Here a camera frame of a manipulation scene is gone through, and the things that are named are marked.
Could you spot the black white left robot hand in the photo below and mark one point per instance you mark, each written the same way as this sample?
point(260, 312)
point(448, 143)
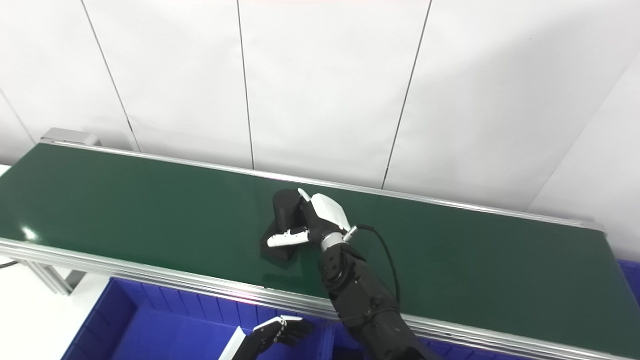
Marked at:
point(260, 342)

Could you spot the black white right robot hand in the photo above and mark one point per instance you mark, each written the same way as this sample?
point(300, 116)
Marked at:
point(325, 215)

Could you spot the black cylinder block part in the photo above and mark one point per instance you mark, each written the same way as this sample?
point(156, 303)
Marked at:
point(285, 207)

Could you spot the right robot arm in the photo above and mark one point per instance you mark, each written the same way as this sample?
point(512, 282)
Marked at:
point(360, 295)

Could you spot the blue plastic bin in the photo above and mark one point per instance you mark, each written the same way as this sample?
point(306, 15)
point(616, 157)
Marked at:
point(345, 345)
point(631, 280)
point(165, 330)

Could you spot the green conveyor belt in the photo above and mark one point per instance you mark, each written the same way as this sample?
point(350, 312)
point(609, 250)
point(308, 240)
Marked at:
point(150, 210)
point(150, 275)

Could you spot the aluminium conveyor leg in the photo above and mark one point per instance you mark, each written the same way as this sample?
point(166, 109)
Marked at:
point(55, 277)

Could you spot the grey conveyor end housing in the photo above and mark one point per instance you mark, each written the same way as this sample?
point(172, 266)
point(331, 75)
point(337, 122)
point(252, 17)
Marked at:
point(70, 136)

